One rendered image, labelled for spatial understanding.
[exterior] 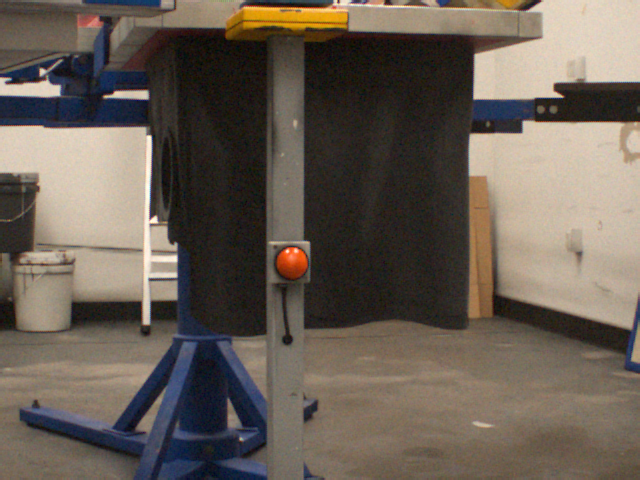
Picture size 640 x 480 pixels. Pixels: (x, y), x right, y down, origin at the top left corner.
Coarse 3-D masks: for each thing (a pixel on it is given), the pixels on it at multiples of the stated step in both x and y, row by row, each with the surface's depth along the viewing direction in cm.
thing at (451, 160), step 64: (192, 64) 183; (256, 64) 184; (320, 64) 186; (384, 64) 189; (448, 64) 191; (192, 128) 183; (256, 128) 185; (320, 128) 187; (384, 128) 190; (448, 128) 192; (192, 192) 184; (256, 192) 187; (320, 192) 188; (384, 192) 192; (448, 192) 193; (192, 256) 185; (256, 256) 188; (320, 256) 189; (384, 256) 192; (448, 256) 193; (256, 320) 188; (320, 320) 189; (384, 320) 193; (448, 320) 193
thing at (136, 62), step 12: (156, 36) 184; (168, 36) 184; (180, 36) 184; (192, 36) 184; (204, 36) 184; (216, 36) 185; (144, 48) 202; (156, 48) 203; (132, 60) 225; (144, 60) 225
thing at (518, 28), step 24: (192, 0) 173; (120, 24) 195; (144, 24) 172; (168, 24) 173; (192, 24) 173; (216, 24) 174; (360, 24) 178; (384, 24) 179; (408, 24) 180; (432, 24) 181; (456, 24) 182; (480, 24) 182; (504, 24) 183; (528, 24) 184; (120, 48) 202; (480, 48) 201
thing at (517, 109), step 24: (576, 96) 288; (600, 96) 287; (624, 96) 286; (480, 120) 297; (504, 120) 296; (528, 120) 295; (552, 120) 292; (576, 120) 290; (600, 120) 289; (624, 120) 287
